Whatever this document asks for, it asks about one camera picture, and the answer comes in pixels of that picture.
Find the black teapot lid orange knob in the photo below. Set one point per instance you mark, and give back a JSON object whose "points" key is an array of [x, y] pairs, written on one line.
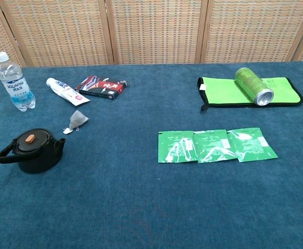
{"points": [[38, 142]]}

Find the black teapot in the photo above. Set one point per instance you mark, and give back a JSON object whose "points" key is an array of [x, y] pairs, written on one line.
{"points": [[41, 160]]}

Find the green tea sachet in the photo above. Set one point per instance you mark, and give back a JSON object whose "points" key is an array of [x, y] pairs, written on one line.
{"points": [[252, 144], [176, 146], [213, 146]]}

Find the black red printed box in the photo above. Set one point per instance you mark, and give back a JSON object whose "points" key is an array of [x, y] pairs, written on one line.
{"points": [[102, 87]]}

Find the grey pyramid tea bag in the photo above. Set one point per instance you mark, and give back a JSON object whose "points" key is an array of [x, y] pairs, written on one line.
{"points": [[77, 119]]}

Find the blue table cloth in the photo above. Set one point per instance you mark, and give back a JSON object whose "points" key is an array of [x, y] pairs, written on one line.
{"points": [[130, 197]]}

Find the green cloth black trim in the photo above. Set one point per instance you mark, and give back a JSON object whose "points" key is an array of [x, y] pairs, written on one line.
{"points": [[221, 92]]}

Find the white toothpaste tube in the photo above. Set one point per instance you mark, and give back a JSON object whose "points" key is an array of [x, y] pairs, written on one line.
{"points": [[64, 90]]}

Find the woven wicker folding screen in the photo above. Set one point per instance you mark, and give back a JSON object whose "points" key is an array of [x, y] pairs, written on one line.
{"points": [[154, 31]]}

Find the green drink can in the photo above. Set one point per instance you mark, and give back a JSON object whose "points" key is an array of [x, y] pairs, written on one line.
{"points": [[252, 84]]}

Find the clear Aquafina water bottle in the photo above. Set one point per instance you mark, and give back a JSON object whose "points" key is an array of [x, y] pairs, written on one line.
{"points": [[12, 83]]}

